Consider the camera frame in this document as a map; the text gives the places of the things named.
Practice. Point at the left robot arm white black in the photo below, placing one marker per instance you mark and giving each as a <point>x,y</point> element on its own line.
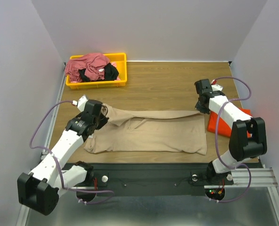
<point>41,188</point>

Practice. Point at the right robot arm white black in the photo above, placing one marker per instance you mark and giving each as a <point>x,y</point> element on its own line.
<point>248,134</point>

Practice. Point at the orange folded t shirt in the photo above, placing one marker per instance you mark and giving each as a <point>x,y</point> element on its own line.
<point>223,129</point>

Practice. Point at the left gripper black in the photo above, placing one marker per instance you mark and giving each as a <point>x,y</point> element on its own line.
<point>103,122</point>

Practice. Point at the beige t shirt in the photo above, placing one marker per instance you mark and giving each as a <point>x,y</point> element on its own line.
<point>150,131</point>

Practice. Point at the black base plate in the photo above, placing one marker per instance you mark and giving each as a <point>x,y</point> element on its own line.
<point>156,179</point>

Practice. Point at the aluminium frame rail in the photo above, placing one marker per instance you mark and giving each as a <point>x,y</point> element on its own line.
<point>29,130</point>

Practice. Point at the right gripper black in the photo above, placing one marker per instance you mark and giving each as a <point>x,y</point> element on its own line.
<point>201,106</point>

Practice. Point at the black t shirt in bin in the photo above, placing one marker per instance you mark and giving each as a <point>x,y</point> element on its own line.
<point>110,74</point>

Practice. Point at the pink t shirt in bin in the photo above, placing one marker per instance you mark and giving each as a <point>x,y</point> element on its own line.
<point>93,63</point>

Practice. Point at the yellow plastic bin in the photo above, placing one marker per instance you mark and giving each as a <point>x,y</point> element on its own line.
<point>119,59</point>

